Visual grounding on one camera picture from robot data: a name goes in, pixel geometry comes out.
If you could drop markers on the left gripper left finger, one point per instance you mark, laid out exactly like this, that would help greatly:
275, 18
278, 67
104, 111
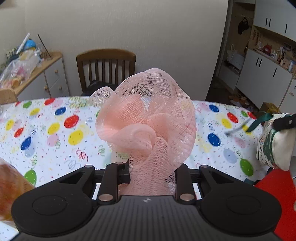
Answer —
109, 179

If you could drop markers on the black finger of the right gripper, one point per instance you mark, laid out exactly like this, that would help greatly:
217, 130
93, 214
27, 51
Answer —
284, 123

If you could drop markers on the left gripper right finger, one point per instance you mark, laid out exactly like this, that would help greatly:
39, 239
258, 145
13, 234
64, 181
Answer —
185, 193

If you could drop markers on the pink mesh bath pouf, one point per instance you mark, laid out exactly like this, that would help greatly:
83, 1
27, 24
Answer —
152, 120

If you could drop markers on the brown cardboard box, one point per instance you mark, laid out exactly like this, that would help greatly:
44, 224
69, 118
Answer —
269, 108

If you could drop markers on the white storage cabinet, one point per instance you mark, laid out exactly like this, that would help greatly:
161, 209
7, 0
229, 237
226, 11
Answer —
262, 80

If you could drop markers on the red shoebox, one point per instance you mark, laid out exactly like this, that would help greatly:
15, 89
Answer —
280, 184

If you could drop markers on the balloon print tablecloth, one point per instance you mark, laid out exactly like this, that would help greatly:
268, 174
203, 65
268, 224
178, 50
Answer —
49, 138

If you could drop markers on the white paper bag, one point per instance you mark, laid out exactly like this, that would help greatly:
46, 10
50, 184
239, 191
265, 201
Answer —
234, 58

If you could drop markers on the black bag on chair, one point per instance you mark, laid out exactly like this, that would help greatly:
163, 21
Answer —
95, 85

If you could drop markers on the amber drink bottle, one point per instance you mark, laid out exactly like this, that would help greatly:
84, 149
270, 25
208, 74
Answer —
12, 185

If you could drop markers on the wooden dining chair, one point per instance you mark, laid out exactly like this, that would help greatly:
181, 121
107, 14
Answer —
105, 65

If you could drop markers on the wooden side cabinet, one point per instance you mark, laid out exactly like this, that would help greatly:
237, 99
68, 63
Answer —
48, 80

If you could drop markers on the clear bag of items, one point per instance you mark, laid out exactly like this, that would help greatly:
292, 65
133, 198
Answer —
20, 69

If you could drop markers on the white upper wall cabinet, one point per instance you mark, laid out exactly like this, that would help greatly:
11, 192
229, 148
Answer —
276, 16

